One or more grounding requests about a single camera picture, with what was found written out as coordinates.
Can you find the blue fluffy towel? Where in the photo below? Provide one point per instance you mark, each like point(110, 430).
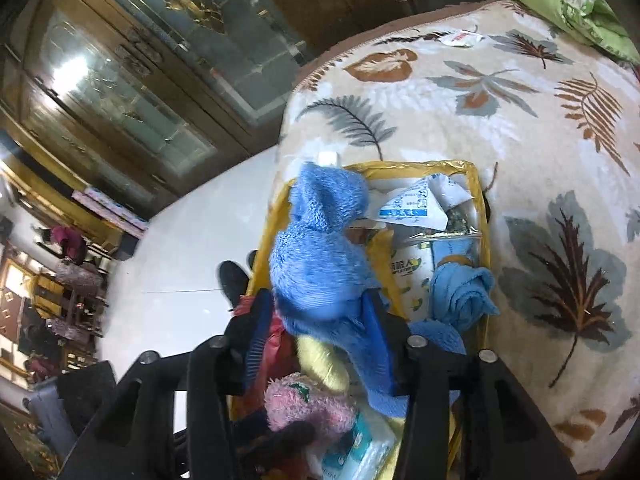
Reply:
point(320, 260)

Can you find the pink fluffy towel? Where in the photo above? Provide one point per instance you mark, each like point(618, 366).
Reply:
point(305, 402)

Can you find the dark cloth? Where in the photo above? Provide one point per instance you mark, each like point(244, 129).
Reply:
point(85, 380)

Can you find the yellow taped cardboard box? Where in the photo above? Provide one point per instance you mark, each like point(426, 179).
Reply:
point(477, 185)

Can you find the person's black shoe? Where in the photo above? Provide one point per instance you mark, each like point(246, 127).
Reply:
point(252, 260)
point(234, 285)

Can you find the wooden cabinet with glass doors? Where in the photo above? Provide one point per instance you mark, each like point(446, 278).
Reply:
point(150, 60)

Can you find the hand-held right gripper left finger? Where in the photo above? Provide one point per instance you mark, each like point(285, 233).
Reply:
point(256, 340)

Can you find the floral covered chair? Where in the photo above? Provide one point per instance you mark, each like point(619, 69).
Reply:
point(82, 295)

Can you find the small white box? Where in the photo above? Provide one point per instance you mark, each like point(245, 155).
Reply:
point(328, 158)

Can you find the yellow fluffy towel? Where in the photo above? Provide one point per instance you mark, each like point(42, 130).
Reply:
point(322, 365)

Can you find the white packet with blue print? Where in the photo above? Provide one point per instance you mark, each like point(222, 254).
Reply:
point(412, 205)

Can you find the long pink floral box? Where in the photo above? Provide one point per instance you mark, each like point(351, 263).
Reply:
point(107, 207)

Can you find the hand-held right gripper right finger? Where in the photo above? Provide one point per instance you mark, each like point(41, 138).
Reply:
point(381, 342)

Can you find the teal and white plastic packet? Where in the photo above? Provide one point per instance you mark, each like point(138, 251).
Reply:
point(350, 447)

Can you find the white tissue pack, lemon print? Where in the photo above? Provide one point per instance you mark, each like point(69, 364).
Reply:
point(411, 285)

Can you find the light blue towel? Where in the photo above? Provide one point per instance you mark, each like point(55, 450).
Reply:
point(462, 295)

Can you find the person's leg in jeans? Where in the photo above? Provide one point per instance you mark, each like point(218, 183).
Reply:
point(50, 410)

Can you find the leaf printed blanket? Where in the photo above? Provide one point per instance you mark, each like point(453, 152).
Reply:
point(500, 135)

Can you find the dark red foil packet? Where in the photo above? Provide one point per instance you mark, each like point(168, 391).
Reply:
point(277, 342)

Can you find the small white sachet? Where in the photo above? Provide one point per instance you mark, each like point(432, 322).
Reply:
point(461, 38)

